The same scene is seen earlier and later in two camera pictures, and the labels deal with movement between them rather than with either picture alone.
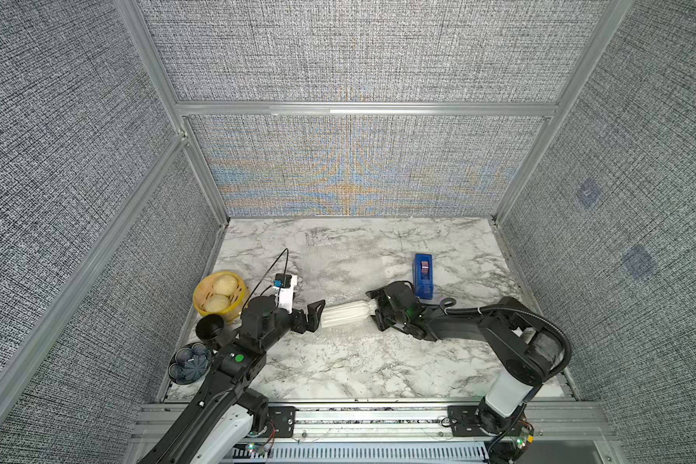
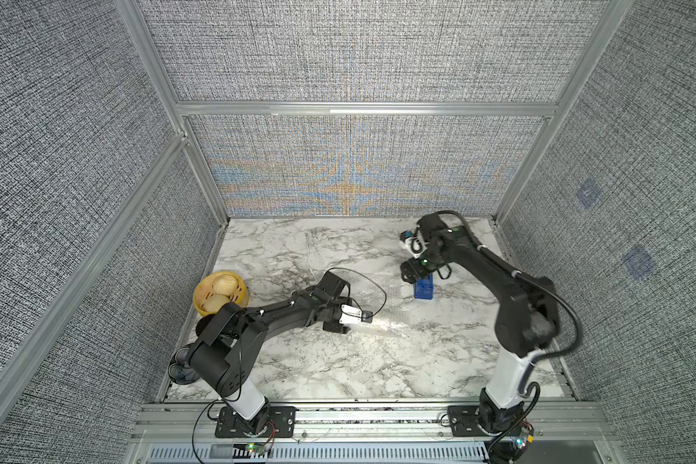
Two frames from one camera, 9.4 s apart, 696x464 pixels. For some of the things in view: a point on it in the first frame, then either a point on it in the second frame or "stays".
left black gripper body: x=296 y=316 → x=333 y=324
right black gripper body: x=384 y=305 → x=419 y=266
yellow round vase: x=220 y=293 stays
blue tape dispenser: x=423 y=275 stays
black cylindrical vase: x=207 y=328 stays
